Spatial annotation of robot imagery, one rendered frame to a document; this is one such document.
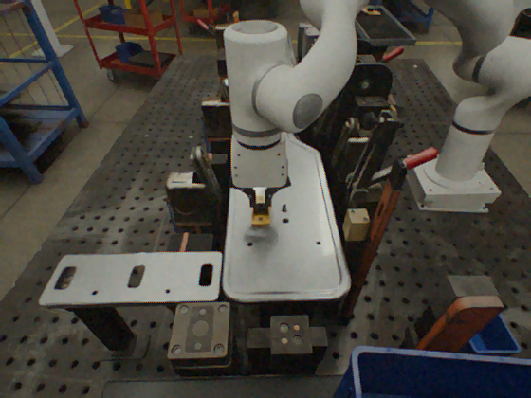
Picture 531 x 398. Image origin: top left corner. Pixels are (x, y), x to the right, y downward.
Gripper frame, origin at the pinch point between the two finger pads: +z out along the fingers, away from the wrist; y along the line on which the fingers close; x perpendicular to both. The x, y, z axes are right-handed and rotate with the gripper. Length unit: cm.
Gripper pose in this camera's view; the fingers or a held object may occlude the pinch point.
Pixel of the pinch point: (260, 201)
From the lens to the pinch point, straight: 63.4
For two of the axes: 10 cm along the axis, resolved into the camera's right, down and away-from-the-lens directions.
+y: -10.0, 0.2, -0.1
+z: 0.0, 7.1, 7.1
